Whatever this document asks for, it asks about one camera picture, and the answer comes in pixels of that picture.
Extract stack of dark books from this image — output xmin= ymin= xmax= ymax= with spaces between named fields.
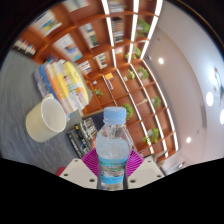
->
xmin=66 ymin=117 xmax=98 ymax=159

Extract dark upholstered chair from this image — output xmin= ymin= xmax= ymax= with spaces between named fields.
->
xmin=81 ymin=111 xmax=108 ymax=131

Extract cream plastic cup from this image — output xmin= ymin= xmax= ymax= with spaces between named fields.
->
xmin=25 ymin=93 xmax=68 ymax=144

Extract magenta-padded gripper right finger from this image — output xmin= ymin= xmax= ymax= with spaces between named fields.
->
xmin=125 ymin=149 xmax=166 ymax=190

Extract stack of colourful books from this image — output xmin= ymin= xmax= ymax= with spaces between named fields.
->
xmin=33 ymin=59 xmax=90 ymax=116

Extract clear blue-capped water bottle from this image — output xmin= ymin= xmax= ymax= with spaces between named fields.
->
xmin=95 ymin=106 xmax=131 ymax=192

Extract branched ceiling lamp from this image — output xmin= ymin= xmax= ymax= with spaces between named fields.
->
xmin=206 ymin=66 xmax=224 ymax=126

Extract flat round red coaster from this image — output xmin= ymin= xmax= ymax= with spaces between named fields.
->
xmin=55 ymin=166 xmax=67 ymax=177

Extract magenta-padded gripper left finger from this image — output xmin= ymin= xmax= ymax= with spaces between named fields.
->
xmin=59 ymin=147 xmax=101 ymax=190

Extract wooden shelf unit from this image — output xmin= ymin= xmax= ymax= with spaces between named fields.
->
xmin=11 ymin=0 xmax=180 ymax=164

